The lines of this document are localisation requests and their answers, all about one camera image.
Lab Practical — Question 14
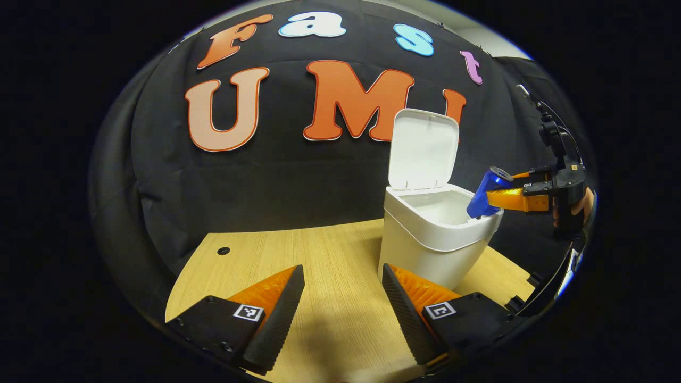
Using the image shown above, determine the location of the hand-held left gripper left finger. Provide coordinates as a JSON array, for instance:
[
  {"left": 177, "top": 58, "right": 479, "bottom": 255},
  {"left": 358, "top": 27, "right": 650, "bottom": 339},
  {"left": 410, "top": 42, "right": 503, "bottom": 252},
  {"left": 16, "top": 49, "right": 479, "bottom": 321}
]
[{"left": 166, "top": 264, "right": 305, "bottom": 376}]

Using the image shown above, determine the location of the wooden desktop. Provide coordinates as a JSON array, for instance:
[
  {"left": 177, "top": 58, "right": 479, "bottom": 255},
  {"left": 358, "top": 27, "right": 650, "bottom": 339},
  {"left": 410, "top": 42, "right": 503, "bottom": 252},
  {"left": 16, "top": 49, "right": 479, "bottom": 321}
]
[{"left": 165, "top": 218, "right": 536, "bottom": 383}]

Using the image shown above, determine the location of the white desktop garbage bin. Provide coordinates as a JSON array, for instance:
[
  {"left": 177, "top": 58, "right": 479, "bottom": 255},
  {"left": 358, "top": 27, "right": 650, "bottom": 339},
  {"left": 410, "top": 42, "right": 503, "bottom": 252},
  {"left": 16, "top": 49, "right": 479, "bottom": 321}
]
[{"left": 378, "top": 108, "right": 504, "bottom": 291}]

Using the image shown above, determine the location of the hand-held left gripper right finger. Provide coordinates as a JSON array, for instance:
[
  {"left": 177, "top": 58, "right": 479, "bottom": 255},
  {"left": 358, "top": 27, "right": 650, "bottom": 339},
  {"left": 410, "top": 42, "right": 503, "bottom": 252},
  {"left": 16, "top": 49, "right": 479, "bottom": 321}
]
[{"left": 382, "top": 263, "right": 514, "bottom": 370}]

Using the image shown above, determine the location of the blue pop can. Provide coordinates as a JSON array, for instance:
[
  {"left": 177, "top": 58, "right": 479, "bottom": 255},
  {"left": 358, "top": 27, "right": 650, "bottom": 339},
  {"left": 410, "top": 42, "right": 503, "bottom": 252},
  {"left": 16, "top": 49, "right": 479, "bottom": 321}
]
[{"left": 467, "top": 166, "right": 514, "bottom": 220}]

